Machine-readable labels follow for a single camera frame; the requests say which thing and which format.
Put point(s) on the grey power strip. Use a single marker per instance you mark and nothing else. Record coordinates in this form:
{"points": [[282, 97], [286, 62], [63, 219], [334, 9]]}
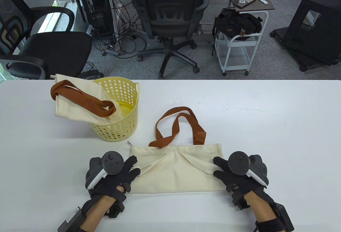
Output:
{"points": [[112, 52]]}

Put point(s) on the black square coaster pad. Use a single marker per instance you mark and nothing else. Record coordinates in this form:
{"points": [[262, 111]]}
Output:
{"points": [[245, 0]]}

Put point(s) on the silver metal frame post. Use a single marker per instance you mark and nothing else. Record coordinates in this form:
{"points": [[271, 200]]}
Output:
{"points": [[111, 8]]}

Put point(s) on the white rolling cart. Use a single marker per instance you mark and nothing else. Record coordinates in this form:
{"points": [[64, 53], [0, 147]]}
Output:
{"points": [[234, 56]]}

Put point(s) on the grey white right controller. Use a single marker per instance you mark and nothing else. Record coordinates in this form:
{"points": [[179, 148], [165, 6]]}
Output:
{"points": [[238, 162]]}

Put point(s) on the yellow perforated plastic basket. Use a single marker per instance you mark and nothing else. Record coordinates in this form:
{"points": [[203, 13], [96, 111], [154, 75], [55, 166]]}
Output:
{"points": [[117, 133]]}

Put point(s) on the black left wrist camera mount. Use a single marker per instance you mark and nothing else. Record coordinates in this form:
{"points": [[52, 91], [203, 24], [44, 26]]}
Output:
{"points": [[116, 210]]}

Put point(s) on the person's left forearm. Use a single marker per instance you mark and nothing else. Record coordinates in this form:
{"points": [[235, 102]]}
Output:
{"points": [[96, 213]]}

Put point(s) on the black computer tower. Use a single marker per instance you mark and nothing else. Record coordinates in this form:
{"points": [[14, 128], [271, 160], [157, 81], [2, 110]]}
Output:
{"points": [[94, 5]]}

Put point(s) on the black mesh office chair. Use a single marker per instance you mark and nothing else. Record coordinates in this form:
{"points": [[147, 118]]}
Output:
{"points": [[170, 16]]}

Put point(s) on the black armrest office chair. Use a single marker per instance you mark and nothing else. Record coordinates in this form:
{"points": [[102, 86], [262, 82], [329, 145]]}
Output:
{"points": [[53, 51]]}

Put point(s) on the grey white left controller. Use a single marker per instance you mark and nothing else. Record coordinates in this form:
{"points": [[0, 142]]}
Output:
{"points": [[113, 162]]}

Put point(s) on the black wheeled cabinet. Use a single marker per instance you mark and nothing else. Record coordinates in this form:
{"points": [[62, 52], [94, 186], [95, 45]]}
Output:
{"points": [[311, 29]]}

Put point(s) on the person's right hand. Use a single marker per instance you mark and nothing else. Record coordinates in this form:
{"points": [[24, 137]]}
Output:
{"points": [[237, 184]]}

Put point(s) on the grey white controller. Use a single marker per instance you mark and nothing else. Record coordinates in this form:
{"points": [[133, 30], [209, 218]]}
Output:
{"points": [[238, 162], [113, 162]]}

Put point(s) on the black backpack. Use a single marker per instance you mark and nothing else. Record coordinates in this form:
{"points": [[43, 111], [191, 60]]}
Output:
{"points": [[234, 24]]}

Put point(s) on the plain cream canvas bag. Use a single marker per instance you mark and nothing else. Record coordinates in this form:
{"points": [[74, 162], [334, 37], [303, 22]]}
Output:
{"points": [[69, 109]]}

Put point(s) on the flower print cream canvas bag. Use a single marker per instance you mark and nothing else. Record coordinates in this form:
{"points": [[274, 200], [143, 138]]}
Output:
{"points": [[175, 173]]}

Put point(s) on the person's left hand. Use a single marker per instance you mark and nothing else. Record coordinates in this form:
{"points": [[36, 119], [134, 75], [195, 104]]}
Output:
{"points": [[114, 184]]}

